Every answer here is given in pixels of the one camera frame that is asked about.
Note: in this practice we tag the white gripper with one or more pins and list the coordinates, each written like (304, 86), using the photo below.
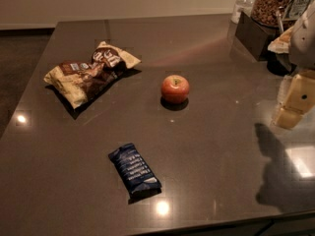
(303, 44)

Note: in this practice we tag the brown chip bag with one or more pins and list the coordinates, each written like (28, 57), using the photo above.
(80, 82)

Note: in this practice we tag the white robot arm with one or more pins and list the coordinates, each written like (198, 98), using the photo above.
(301, 50)

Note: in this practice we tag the cream snack bag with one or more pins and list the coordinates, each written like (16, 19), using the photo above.
(281, 44)

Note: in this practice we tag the blue rxbar blueberry bar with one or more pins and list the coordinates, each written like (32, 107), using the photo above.
(134, 171)

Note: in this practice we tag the dark brown box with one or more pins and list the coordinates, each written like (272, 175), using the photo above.
(255, 37)

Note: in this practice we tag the red apple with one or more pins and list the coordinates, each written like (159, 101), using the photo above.
(175, 89)

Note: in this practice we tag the clear nut jar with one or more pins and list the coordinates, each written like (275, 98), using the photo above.
(272, 13)

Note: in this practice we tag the clear plastic water bottle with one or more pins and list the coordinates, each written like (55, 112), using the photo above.
(239, 7)

